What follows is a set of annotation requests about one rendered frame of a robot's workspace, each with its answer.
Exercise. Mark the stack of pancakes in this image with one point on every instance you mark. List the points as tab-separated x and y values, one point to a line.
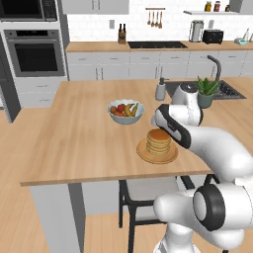
158	142

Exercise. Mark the green plant in grey pot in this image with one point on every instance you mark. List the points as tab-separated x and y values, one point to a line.
207	94

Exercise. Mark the grey wall cupboard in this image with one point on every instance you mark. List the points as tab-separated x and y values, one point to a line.
242	6

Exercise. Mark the black chair with grey seat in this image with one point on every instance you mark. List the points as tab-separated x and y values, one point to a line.
145	191

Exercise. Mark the black microwave oven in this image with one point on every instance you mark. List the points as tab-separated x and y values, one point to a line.
23	9

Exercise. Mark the tall silver canister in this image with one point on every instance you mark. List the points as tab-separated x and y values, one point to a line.
196	31

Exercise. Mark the yellow banana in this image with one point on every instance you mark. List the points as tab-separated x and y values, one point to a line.
127	110
135	109

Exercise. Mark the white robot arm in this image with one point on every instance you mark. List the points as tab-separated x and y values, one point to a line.
214	145

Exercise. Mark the hanging wooden tool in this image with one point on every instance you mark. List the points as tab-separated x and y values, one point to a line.
160	20
152	19
149	19
156	19

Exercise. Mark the white drawers under oven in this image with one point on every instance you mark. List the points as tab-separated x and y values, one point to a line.
39	90

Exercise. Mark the black hob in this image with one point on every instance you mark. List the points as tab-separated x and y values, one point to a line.
156	44

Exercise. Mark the grey wall socket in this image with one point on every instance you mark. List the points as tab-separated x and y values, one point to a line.
112	24
211	24

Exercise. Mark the steel wall oven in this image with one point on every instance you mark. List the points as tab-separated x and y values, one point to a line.
35	54

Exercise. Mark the black toaster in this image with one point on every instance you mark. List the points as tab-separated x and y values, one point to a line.
213	37

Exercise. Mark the white wall cupboards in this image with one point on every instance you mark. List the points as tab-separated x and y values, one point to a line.
95	6

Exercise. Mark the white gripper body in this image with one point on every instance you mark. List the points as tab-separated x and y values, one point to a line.
158	116

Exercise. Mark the small dark jar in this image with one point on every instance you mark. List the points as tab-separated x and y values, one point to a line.
227	8

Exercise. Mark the wooden knife block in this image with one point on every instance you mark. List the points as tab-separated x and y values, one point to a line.
122	36

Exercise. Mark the wooden tool rail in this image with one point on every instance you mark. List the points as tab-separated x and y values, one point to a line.
155	8

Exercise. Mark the red apple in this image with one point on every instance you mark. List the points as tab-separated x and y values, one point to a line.
121	107

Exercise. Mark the dark grey fridge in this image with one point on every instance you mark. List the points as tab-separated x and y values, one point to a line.
10	95

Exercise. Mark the red jar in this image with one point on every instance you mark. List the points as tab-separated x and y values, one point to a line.
217	6

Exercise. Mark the round wooden plate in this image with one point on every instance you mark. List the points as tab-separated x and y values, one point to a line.
145	154

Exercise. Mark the white wall shelf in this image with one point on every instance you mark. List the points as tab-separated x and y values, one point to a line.
210	12

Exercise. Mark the pale blue fruit bowl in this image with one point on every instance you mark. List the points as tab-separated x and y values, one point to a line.
126	120

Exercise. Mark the yellow jar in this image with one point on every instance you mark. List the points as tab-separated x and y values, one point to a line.
208	6

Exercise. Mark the orange fruit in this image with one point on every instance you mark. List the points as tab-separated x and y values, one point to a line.
113	109
119	114

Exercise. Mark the white base cupboard run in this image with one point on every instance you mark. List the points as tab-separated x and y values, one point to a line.
115	66

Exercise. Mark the dark grey tap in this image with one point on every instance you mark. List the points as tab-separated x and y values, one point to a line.
216	64

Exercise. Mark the teal holder with white tool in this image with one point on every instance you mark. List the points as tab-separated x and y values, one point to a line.
242	40

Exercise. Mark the grey soap dispenser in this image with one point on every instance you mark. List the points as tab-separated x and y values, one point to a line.
160	91

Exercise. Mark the white counter island base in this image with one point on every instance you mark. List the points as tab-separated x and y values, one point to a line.
56	214

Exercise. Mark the dark sink basin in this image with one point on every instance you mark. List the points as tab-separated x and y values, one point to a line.
230	90

